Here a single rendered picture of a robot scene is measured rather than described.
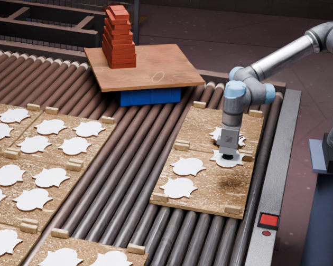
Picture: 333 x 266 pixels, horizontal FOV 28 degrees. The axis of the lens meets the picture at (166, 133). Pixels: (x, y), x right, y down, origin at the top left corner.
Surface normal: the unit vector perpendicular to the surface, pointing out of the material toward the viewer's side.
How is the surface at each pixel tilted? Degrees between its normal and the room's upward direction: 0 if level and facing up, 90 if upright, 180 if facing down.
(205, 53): 0
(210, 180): 0
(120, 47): 90
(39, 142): 0
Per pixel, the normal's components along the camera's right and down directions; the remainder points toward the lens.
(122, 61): 0.28, 0.47
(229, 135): -0.22, 0.46
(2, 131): 0.05, -0.87
